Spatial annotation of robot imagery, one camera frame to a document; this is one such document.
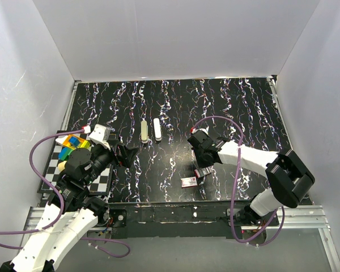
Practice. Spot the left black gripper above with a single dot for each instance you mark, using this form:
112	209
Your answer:
127	154

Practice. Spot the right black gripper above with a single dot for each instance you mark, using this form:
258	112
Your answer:
201	164

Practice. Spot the staple box tray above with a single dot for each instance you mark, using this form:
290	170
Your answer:
202	172

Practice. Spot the beige stapler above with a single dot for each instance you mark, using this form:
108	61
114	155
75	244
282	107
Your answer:
144	132

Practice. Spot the white stapler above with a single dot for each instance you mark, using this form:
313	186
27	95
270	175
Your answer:
157	130

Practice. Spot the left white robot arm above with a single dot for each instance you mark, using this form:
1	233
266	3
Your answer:
70	211

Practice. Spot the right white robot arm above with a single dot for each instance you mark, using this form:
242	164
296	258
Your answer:
289	179

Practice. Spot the checkered board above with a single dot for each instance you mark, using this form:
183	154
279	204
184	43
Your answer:
99	187

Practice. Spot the colourful toy block stack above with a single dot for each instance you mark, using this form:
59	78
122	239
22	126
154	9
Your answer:
71	142

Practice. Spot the beige wooden peg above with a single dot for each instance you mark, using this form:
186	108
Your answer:
61	166

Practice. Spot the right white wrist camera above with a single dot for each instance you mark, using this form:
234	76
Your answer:
194	130

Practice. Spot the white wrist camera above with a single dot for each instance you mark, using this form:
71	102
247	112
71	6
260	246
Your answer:
100	135
194	130

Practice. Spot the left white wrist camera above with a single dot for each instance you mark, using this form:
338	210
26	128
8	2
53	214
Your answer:
100	135

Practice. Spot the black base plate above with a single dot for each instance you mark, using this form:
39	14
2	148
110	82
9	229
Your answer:
167	219

